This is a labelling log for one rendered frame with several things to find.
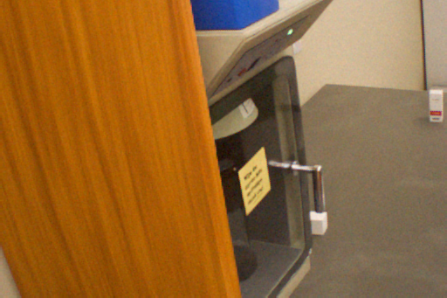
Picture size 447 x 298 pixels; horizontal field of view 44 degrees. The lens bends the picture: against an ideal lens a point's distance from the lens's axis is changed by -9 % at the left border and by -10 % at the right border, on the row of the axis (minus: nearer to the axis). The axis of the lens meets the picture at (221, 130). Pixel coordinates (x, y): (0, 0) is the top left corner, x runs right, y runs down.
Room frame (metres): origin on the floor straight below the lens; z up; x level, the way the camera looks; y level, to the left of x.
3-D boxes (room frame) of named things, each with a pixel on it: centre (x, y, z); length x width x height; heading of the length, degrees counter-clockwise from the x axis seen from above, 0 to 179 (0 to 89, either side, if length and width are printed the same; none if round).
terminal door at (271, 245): (0.81, -0.05, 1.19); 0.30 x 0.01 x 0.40; 144
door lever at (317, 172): (0.88, -0.13, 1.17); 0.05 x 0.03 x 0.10; 54
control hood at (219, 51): (0.78, -0.09, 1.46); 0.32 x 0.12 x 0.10; 145
